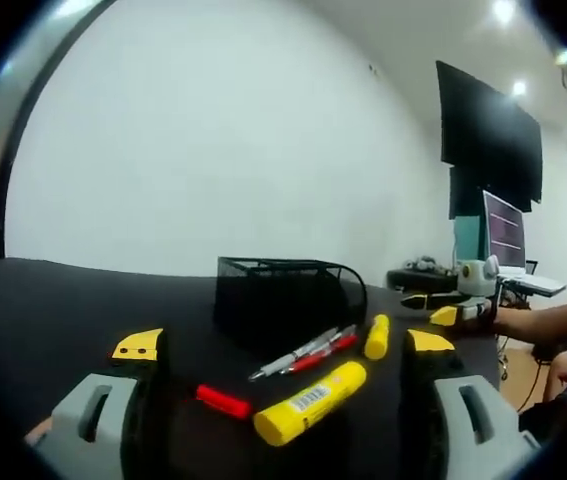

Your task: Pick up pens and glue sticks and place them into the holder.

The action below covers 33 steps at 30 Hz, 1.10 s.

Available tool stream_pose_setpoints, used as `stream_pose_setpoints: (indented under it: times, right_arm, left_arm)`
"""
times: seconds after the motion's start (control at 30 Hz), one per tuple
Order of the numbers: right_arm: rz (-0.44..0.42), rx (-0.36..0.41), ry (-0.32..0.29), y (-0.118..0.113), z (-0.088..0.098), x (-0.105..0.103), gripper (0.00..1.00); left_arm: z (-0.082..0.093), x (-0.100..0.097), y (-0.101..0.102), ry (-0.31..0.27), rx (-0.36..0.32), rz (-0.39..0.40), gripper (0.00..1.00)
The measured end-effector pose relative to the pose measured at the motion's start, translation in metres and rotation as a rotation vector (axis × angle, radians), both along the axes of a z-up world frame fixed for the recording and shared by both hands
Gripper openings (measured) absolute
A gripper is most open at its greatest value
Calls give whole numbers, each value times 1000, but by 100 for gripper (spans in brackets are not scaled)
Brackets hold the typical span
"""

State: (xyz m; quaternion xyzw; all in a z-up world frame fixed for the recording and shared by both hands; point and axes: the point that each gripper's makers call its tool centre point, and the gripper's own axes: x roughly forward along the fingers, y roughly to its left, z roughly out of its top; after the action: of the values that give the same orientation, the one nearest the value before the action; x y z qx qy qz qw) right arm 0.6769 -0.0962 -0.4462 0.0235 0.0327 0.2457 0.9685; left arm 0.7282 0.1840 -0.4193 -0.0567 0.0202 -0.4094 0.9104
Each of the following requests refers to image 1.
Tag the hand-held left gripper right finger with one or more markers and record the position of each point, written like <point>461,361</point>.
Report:
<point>458,405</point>

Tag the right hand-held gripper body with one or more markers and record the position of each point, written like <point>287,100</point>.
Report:
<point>478,280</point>

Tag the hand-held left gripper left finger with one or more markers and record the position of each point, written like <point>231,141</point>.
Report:
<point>113,400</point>

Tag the small yellow glue stick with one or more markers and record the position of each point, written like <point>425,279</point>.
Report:
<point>378,337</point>

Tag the red marker pen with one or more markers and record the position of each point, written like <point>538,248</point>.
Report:
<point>223,401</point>

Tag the red ballpoint pen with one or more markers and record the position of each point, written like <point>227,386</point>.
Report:
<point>320,356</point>

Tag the silver grey pen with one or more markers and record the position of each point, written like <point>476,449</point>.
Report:
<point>295,355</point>

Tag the large yellow glue stick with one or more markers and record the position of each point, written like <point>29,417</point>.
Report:
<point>313,400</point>

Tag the black mesh holder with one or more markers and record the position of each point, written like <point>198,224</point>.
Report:
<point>283,295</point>

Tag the person's left hand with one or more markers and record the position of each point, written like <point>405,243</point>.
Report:
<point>38,434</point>

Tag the black side table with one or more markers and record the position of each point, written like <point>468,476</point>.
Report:
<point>420,280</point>

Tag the teal board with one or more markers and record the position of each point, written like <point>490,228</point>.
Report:
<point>470,240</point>

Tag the white laptop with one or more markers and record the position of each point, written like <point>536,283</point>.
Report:
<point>533,280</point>

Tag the computer monitor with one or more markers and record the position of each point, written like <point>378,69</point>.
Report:
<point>505,230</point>

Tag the black panel under screen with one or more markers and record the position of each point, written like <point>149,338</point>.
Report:
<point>483,195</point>

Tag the black wall screen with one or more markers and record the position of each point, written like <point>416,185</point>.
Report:
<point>488,140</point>

